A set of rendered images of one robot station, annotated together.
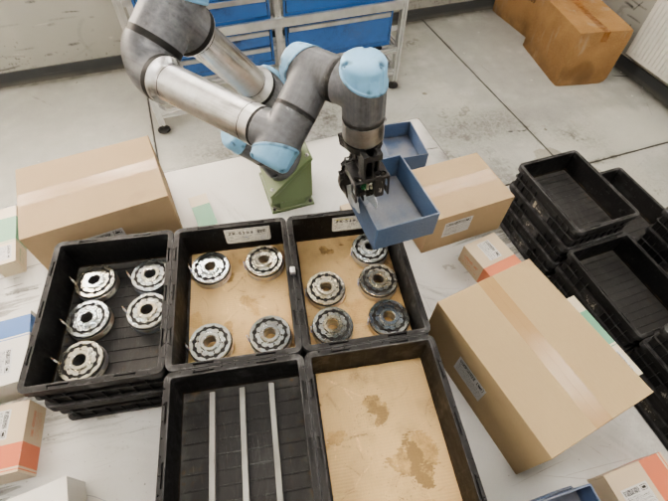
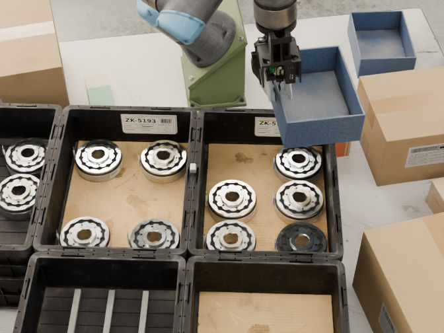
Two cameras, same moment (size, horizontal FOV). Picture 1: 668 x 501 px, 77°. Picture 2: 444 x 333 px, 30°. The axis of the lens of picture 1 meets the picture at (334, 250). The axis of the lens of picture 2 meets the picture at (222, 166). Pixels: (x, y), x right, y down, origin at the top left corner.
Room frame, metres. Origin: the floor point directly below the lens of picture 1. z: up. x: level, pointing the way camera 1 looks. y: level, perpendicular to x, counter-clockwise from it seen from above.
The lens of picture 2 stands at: (-0.51, -0.21, 2.23)
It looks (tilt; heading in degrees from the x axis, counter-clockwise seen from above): 49 degrees down; 13
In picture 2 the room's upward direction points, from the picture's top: straight up
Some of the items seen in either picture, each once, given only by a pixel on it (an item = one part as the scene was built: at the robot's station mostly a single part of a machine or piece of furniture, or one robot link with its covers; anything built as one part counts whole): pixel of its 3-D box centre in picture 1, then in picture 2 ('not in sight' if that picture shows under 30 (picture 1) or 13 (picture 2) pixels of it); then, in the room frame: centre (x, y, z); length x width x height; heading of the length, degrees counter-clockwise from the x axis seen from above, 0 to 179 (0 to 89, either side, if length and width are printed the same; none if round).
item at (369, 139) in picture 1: (365, 127); (277, 8); (0.62, -0.05, 1.34); 0.08 x 0.08 x 0.05
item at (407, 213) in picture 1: (388, 200); (312, 95); (0.67, -0.12, 1.10); 0.20 x 0.15 x 0.07; 22
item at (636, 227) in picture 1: (611, 217); not in sight; (1.40, -1.36, 0.26); 0.40 x 0.30 x 0.23; 21
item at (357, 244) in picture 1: (370, 247); (298, 160); (0.72, -0.10, 0.86); 0.10 x 0.10 x 0.01
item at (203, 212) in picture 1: (208, 226); (104, 113); (0.88, 0.42, 0.73); 0.24 x 0.06 x 0.06; 27
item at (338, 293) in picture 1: (325, 287); (232, 198); (0.58, 0.02, 0.86); 0.10 x 0.10 x 0.01
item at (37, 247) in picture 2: (233, 286); (121, 177); (0.54, 0.25, 0.92); 0.40 x 0.30 x 0.02; 11
